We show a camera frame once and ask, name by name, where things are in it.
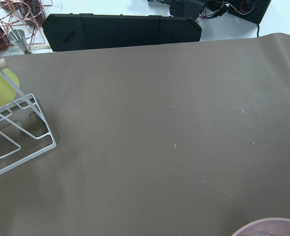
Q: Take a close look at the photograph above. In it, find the black long box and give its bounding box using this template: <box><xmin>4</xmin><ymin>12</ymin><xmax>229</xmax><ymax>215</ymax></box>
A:
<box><xmin>42</xmin><ymin>14</ymin><xmax>202</xmax><ymax>52</ymax></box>

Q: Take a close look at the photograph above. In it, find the white wire cup rack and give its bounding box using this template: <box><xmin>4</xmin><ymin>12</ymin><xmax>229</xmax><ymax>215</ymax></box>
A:
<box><xmin>0</xmin><ymin>59</ymin><xmax>57</xmax><ymax>176</ymax></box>

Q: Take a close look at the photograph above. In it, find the copper wire bottle rack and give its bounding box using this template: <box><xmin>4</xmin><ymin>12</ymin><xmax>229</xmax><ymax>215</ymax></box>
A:
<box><xmin>0</xmin><ymin>0</ymin><xmax>53</xmax><ymax>54</ymax></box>

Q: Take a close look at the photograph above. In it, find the pink bowl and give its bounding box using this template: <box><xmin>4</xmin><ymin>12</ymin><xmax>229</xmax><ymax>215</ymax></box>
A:
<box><xmin>232</xmin><ymin>218</ymin><xmax>290</xmax><ymax>236</ymax></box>

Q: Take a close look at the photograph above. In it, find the steel jigger cup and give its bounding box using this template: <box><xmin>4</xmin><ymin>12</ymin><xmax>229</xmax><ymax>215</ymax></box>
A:
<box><xmin>7</xmin><ymin>29</ymin><xmax>30</xmax><ymax>54</ymax></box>

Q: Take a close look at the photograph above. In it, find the yellow cup in rack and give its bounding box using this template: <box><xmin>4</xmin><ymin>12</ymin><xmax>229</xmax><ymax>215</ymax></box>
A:
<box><xmin>0</xmin><ymin>54</ymin><xmax>20</xmax><ymax>109</ymax></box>

